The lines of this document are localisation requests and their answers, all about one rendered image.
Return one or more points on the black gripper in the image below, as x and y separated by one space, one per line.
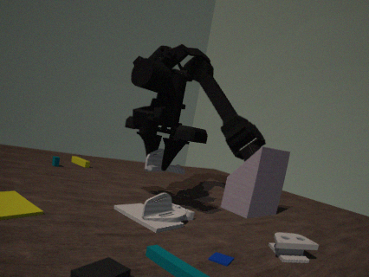
179 135

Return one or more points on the blue flat rectangular block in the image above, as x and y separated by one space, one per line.
221 259

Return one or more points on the yellow rectangular bar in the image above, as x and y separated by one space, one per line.
80 161

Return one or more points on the teal rectangular bar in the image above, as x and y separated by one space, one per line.
172 263

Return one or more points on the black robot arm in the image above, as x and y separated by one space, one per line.
157 73

